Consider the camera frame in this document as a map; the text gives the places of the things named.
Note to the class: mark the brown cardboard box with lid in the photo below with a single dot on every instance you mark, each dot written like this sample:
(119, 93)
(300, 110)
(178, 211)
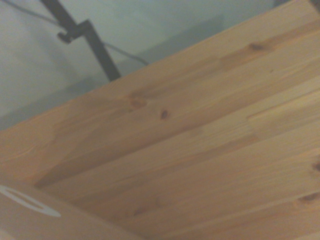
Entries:
(30, 220)

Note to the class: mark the black camera stand leg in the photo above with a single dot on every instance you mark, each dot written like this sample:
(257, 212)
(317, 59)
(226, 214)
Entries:
(100, 52)

